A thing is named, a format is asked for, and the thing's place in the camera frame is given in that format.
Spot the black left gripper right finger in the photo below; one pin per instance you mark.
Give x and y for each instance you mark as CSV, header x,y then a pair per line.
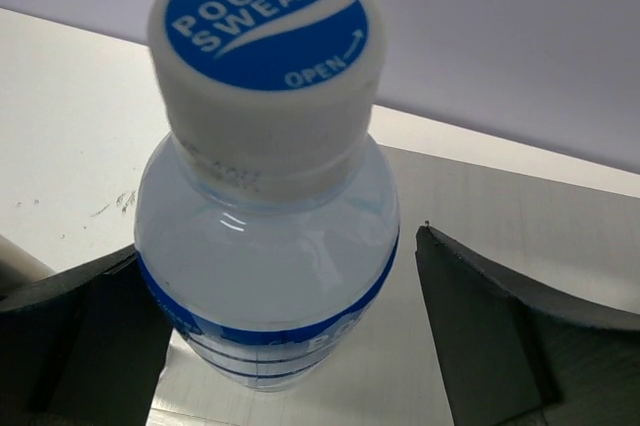
x,y
514,351

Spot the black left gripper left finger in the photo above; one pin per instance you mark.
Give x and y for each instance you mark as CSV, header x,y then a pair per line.
x,y
82,347

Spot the Pocari Sweat bottle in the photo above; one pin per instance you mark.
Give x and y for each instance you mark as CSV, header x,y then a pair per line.
x,y
270,196

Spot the white two-tier shelf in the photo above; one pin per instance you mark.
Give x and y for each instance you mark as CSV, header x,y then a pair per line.
x,y
20,268

